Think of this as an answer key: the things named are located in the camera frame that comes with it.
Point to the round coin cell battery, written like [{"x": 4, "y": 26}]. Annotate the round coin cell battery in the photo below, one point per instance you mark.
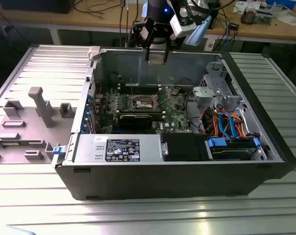
[{"x": 174, "y": 92}]

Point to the silver CPU plate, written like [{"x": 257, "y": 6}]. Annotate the silver CPU plate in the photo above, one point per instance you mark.
[{"x": 157, "y": 60}]

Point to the hard disk in blue carrier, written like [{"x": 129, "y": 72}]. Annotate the hard disk in blue carrier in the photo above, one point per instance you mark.
[{"x": 217, "y": 142}]

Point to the small grey device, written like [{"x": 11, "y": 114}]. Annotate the small grey device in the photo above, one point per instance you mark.
[{"x": 264, "y": 17}]

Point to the printed paper leaflets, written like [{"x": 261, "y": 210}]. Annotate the printed paper leaflets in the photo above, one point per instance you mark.
[{"x": 239, "y": 6}]

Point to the blue case latch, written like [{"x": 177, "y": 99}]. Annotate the blue case latch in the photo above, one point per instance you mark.
[{"x": 57, "y": 150}]

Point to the silver metal disk bay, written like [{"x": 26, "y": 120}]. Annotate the silver metal disk bay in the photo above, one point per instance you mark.
[{"x": 206, "y": 94}]

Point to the flat blue box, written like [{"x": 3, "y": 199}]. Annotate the flat blue box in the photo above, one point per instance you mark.
[{"x": 282, "y": 3}]

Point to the black plastic cover block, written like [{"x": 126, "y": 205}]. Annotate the black plastic cover block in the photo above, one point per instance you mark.
[{"x": 182, "y": 147}]

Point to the black RAM slot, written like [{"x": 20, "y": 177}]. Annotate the black RAM slot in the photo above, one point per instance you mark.
[
  {"x": 140, "y": 86},
  {"x": 140, "y": 91}
]

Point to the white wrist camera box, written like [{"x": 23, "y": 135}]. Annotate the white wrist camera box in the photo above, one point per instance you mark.
[{"x": 179, "y": 27}]

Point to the wooden desk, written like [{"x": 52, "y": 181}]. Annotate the wooden desk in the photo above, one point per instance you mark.
[{"x": 40, "y": 18}]

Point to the white paper sheet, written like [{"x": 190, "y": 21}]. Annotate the white paper sheet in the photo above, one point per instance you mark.
[{"x": 290, "y": 20}]

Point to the black open PC case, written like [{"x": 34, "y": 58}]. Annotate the black open PC case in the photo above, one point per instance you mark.
[{"x": 162, "y": 181}]

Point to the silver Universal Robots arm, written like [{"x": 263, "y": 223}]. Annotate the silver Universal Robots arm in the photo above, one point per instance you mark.
[{"x": 200, "y": 4}]

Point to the CPU socket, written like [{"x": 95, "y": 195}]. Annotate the CPU socket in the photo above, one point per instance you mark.
[{"x": 144, "y": 101}]

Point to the grey parts rack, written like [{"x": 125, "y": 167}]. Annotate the grey parts rack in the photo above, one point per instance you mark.
[{"x": 28, "y": 132}]

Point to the copper coil transformer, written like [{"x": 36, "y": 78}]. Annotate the copper coil transformer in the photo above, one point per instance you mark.
[{"x": 248, "y": 16}]

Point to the green RAM stick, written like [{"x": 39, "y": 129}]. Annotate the green RAM stick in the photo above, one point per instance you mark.
[{"x": 13, "y": 143}]

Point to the upright black box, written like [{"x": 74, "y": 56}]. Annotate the upright black box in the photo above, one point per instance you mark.
[{"x": 214, "y": 20}]

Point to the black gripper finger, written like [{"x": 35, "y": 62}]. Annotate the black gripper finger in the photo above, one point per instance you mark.
[
  {"x": 141, "y": 36},
  {"x": 169, "y": 41}
]

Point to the black graphics card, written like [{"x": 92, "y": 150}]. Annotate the black graphics card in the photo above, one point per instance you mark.
[{"x": 135, "y": 122}]

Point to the silver power supply unit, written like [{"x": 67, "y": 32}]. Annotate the silver power supply unit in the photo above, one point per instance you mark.
[{"x": 89, "y": 147}]

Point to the small black adapter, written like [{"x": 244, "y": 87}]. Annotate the small black adapter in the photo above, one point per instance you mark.
[{"x": 234, "y": 26}]

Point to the large black box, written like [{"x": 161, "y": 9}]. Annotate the large black box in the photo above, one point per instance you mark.
[{"x": 35, "y": 6}]

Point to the expansion slot blue retainer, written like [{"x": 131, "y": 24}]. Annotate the expansion slot blue retainer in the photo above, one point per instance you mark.
[{"x": 84, "y": 124}]

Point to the green motherboard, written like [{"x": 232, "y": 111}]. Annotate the green motherboard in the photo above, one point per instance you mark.
[{"x": 172, "y": 115}]

